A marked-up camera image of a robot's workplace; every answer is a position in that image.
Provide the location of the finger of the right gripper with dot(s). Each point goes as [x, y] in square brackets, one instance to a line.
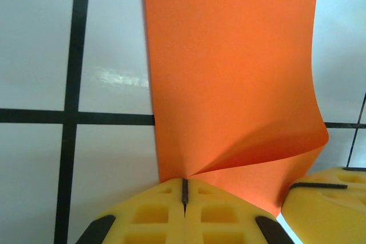
[343, 176]
[328, 218]

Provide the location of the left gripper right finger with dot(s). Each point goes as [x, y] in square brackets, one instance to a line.
[228, 218]

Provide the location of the orange paper sheet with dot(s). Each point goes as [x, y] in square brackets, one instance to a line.
[228, 84]

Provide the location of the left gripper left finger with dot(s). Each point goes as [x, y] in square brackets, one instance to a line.
[143, 215]

